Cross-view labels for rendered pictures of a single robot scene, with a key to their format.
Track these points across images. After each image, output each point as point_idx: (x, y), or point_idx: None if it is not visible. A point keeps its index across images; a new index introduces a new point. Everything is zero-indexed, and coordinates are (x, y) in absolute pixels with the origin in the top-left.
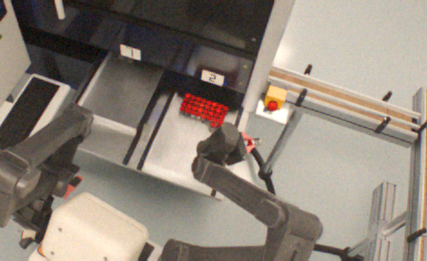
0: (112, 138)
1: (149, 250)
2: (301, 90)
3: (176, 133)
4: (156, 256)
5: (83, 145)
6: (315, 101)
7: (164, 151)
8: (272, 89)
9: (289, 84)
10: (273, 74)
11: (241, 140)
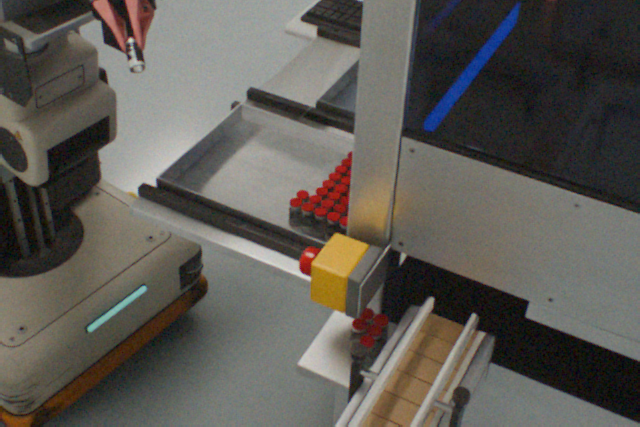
0: (310, 88)
1: (36, 30)
2: (393, 397)
3: (304, 163)
4: (22, 34)
5: (301, 58)
6: (341, 420)
7: (264, 143)
8: (353, 245)
9: (399, 343)
10: (455, 339)
11: None
